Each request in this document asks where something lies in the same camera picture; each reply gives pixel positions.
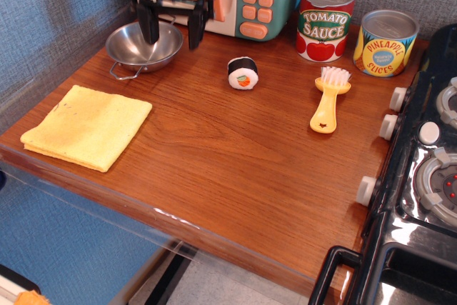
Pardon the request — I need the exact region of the orange object bottom left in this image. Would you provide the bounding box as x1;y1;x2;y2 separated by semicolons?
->
14;290;51;305

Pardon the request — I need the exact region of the black toy stove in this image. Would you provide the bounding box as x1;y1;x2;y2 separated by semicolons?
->
309;24;456;304

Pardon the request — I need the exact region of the white stove knob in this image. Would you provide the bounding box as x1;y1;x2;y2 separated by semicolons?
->
356;176;377;206
378;114;398;141
389;87;408;112

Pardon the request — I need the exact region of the yellow folded towel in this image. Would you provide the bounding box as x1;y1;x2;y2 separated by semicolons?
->
20;85;152;173

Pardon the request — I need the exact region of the toy sushi roll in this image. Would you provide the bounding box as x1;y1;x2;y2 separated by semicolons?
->
227;56;258;90

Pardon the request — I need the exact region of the stainless steel colander bowl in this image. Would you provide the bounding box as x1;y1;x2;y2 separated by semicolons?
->
105;21;184;80

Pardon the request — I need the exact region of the tomato sauce can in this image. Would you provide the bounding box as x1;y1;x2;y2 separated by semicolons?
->
296;0;355;63

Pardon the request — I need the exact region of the white stove knob upper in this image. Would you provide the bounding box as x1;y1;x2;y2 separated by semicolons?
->
389;87;408;112

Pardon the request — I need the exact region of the white stove knob middle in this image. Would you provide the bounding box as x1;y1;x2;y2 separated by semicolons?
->
378;114;398;141

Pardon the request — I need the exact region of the yellow dish brush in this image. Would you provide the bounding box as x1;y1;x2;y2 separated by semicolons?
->
310;66;351;134

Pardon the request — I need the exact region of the white stove knob lower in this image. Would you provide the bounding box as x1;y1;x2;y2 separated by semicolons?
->
356;176;377;206

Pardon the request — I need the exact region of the pineapple slices can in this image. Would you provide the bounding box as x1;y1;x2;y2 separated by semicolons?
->
353;9;419;77

